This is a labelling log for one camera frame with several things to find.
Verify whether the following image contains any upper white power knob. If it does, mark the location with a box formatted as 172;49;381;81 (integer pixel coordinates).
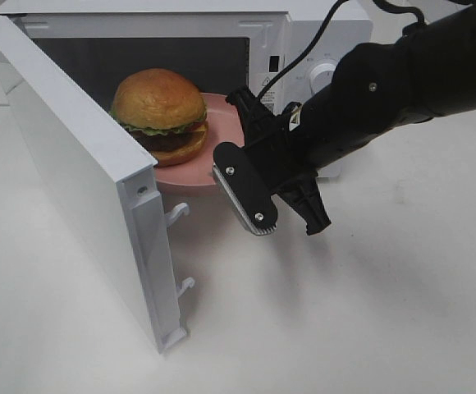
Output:
308;60;336;94

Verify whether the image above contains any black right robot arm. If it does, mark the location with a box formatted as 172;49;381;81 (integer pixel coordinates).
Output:
213;1;476;236

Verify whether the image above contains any white warning label sticker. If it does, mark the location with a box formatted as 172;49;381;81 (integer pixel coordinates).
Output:
256;73;283;114

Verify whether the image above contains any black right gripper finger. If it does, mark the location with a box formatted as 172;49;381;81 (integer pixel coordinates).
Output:
278;174;331;236
226;86;281;144

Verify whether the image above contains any white microwave door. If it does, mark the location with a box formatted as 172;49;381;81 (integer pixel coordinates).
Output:
0;16;195;351

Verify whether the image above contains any white microwave oven body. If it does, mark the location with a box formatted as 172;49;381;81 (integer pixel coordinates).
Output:
0;1;330;186

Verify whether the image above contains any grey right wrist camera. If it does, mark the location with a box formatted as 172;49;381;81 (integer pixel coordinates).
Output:
213;142;278;236

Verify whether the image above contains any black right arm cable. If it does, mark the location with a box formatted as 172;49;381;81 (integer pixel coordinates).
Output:
256;0;428;102

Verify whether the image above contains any pink round plate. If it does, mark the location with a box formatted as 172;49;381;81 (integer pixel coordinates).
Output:
154;93;244;196

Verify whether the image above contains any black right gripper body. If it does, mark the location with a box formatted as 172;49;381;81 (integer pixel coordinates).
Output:
241;114;320;197

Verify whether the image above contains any burger with lettuce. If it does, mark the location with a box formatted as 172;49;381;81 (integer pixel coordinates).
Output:
110;68;208;167

